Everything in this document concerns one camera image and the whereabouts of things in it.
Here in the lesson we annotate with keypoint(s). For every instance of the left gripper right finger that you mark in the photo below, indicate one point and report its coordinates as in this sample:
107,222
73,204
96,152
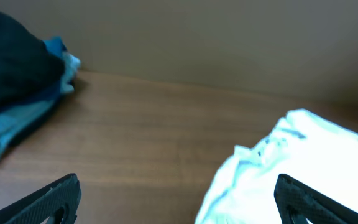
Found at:
298,203

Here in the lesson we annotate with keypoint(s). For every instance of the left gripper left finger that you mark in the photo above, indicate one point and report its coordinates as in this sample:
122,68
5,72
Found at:
55,203

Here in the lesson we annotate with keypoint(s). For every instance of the white polo shirt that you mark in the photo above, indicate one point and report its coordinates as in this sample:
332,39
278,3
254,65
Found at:
315,151

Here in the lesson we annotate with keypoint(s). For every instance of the grey folded shirt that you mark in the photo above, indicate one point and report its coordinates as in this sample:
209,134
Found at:
20,121

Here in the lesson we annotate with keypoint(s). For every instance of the blue folded shirt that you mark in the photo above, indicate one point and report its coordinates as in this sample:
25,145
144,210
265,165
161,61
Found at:
54,46

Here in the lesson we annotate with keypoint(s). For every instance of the black folded shirt with logo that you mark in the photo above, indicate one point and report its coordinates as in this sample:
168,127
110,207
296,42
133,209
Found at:
26,66

